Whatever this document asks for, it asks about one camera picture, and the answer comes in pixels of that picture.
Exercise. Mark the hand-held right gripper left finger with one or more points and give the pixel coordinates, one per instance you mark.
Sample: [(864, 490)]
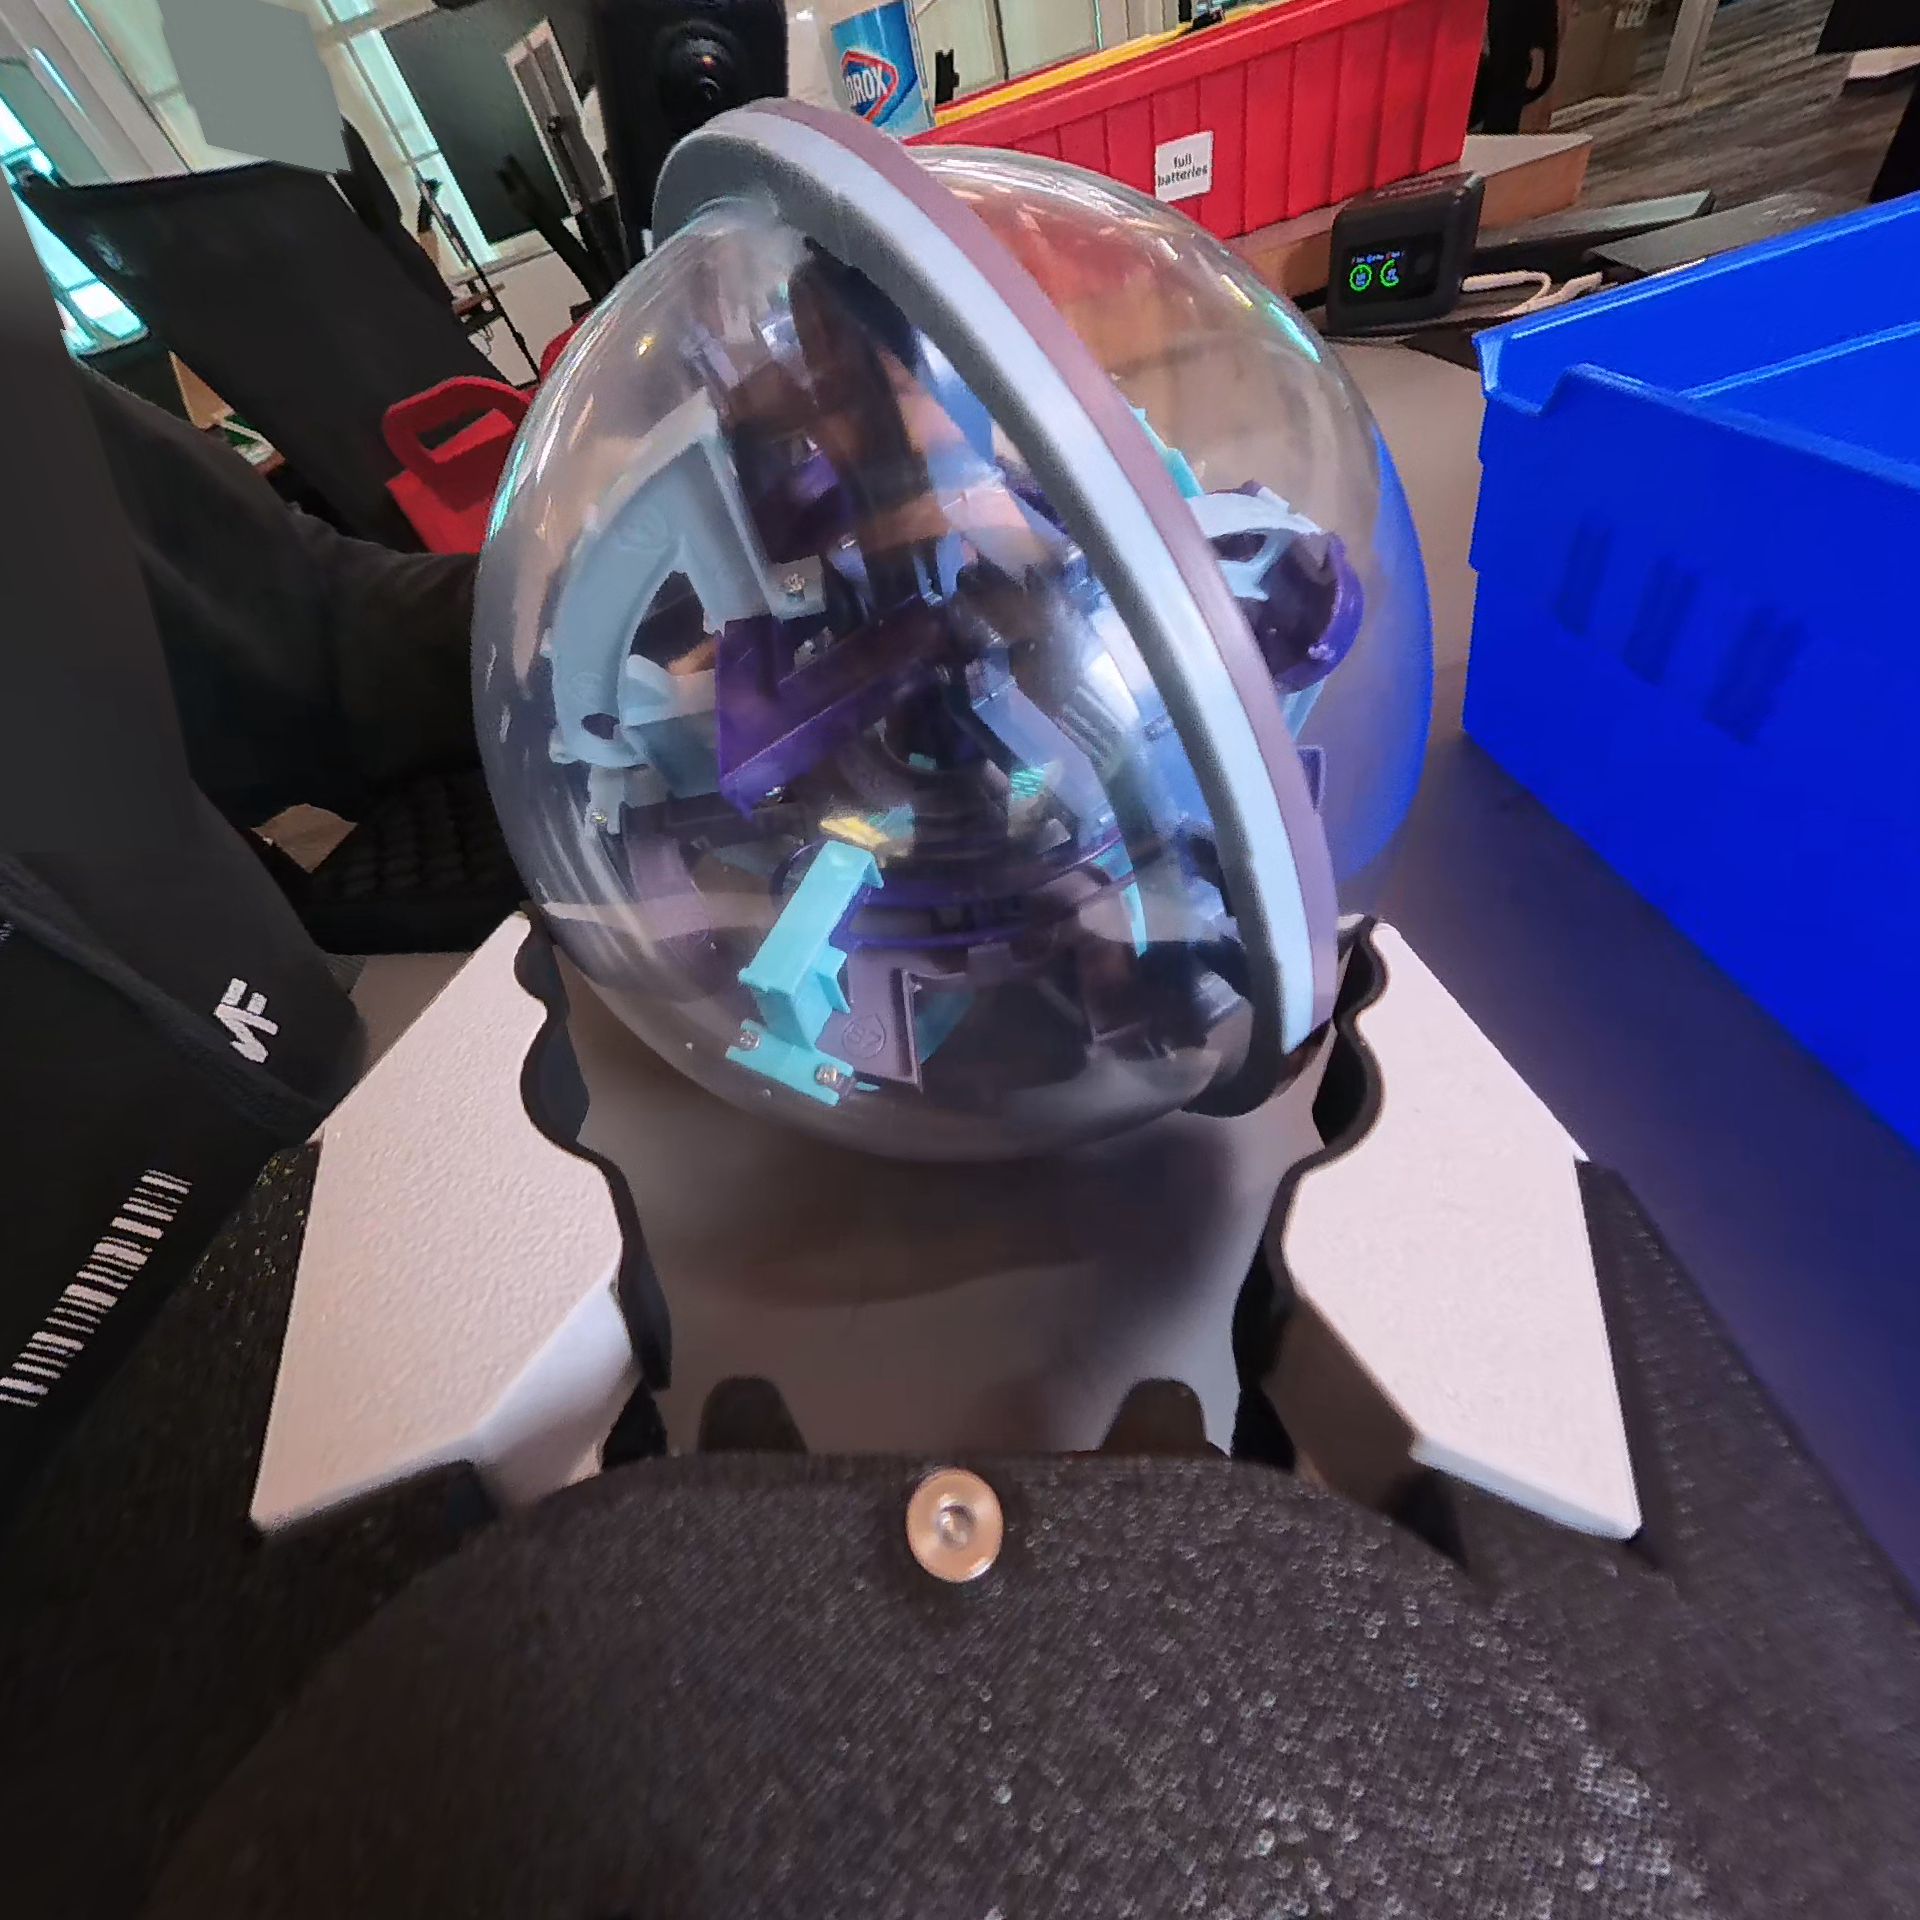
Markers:
[(440, 1288)]

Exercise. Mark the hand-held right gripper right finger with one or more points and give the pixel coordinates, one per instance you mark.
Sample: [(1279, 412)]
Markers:
[(1469, 1288)]

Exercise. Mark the clear plastic maze ball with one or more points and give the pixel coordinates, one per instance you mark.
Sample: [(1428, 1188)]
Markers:
[(930, 630)]

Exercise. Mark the blue plastic bin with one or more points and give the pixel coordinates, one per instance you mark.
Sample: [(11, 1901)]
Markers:
[(1723, 691)]

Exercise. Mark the person's left forearm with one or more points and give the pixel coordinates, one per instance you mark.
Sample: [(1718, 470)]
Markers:
[(300, 630)]

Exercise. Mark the white wipes canister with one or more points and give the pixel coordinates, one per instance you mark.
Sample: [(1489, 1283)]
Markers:
[(881, 62)]

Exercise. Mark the black backpack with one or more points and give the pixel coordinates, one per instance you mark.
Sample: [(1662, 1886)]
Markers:
[(105, 990)]

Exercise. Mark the red plastic bin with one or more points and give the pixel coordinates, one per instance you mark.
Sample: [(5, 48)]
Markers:
[(1262, 121)]

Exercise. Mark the black digital timer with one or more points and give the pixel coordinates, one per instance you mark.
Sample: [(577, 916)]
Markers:
[(1405, 257)]

